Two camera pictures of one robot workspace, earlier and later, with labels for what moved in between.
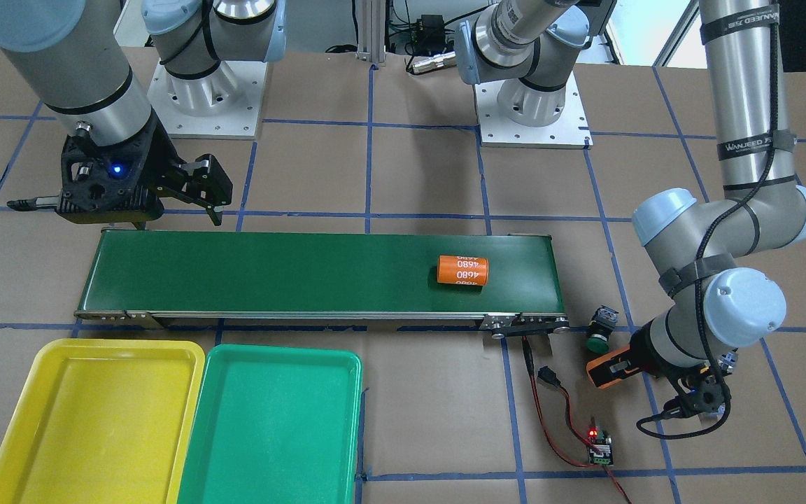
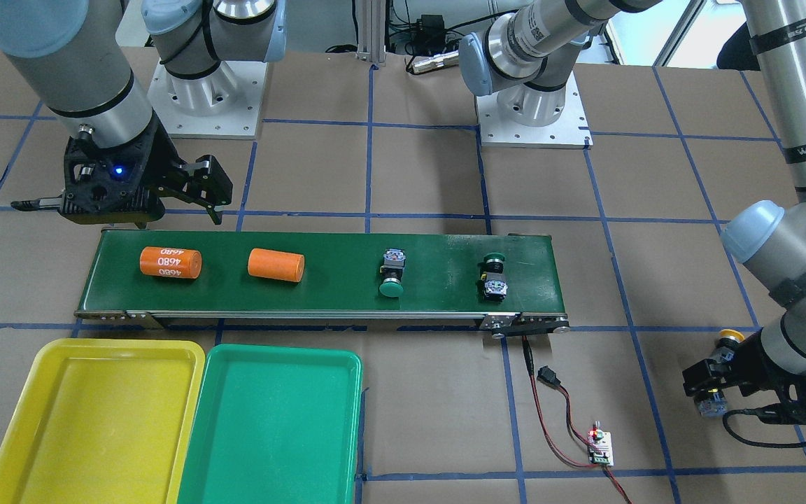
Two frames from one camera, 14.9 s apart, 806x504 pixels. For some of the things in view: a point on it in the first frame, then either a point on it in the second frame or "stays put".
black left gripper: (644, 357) to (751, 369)
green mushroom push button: (601, 325) to (394, 262)
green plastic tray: (274, 424) stays put
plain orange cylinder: (612, 367) to (274, 264)
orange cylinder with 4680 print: (462, 270) to (171, 262)
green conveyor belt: (160, 274) stays put
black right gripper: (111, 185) stays put
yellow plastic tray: (101, 421) stays put
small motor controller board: (604, 442) stays put
